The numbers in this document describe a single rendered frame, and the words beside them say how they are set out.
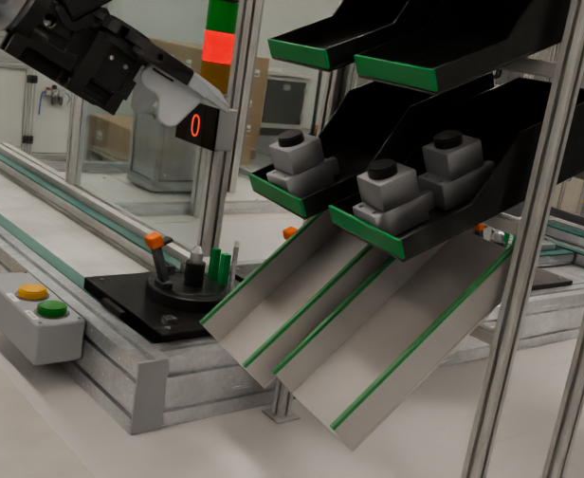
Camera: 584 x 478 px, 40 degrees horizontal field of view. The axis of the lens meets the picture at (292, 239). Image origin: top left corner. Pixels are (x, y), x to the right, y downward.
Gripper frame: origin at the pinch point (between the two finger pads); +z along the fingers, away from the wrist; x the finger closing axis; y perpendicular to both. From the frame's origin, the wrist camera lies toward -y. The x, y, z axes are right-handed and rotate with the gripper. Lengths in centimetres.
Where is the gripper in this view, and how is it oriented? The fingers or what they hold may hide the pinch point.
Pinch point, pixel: (207, 93)
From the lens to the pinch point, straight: 87.6
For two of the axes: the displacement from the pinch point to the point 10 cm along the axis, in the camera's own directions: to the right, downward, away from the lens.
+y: -5.1, 8.6, 0.0
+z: 7.2, 4.2, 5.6
